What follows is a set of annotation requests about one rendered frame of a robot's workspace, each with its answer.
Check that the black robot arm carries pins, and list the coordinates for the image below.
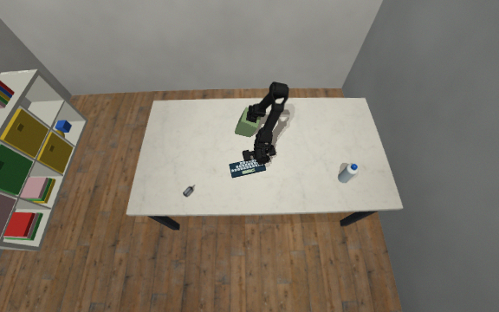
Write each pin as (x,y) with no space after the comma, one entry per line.
(276,91)

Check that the dark blue keyboard case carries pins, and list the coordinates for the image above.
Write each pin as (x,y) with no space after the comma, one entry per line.
(245,167)

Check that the grey bottle with blue cap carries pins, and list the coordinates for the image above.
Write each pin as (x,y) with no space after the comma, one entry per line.
(348,173)

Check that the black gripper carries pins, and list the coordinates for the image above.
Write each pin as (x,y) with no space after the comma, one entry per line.
(247,153)

